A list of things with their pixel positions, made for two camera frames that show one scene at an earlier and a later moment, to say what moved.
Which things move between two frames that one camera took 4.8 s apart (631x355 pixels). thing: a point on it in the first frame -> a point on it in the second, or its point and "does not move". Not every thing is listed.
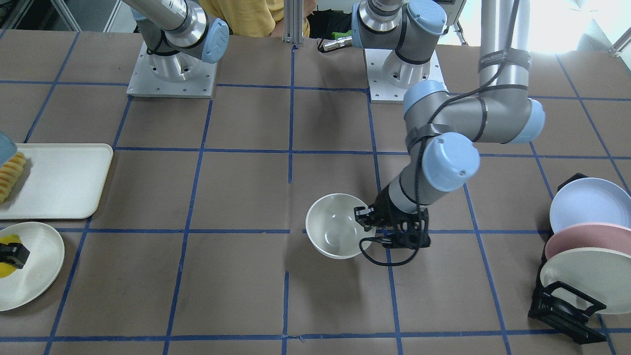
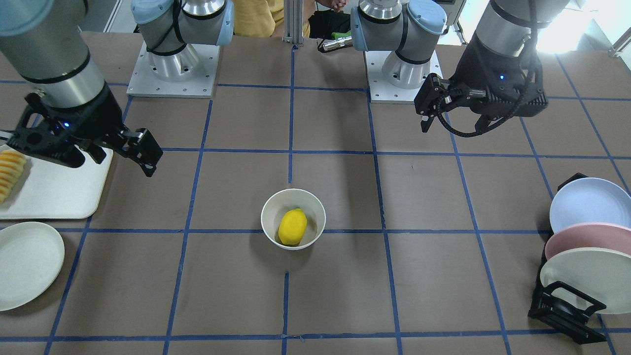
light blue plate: [589, 200] does not move
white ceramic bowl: [332, 228] -> [281, 202]
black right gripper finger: [15, 253] -> [59, 132]
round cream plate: [43, 266] does not move
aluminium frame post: [293, 21] does not move
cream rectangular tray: [59, 181] does not move
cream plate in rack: [604, 274] does not move
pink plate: [596, 235] does not move
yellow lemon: [6, 269] -> [292, 227]
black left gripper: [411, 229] -> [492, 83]
